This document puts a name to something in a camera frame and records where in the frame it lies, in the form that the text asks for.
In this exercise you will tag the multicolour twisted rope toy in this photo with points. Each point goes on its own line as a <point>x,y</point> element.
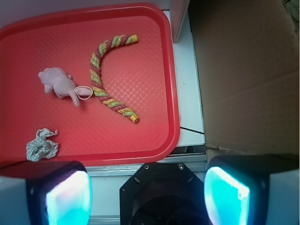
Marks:
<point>96,78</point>

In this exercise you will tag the brown cardboard box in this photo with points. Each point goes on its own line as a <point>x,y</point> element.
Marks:
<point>247,54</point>

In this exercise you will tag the red plastic tray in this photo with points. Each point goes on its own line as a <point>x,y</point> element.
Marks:
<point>140,75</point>

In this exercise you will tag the pink plush bunny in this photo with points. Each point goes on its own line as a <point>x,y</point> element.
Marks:
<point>57,80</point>

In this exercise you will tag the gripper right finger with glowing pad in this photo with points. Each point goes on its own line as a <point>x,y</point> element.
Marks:
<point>253,189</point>

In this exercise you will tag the white upright panel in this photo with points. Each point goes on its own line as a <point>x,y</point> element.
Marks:
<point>177,11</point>

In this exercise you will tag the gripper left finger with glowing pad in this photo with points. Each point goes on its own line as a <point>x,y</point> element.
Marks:
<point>44,193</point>

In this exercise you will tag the crumpled white paper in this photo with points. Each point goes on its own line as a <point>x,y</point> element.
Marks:
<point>42,147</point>

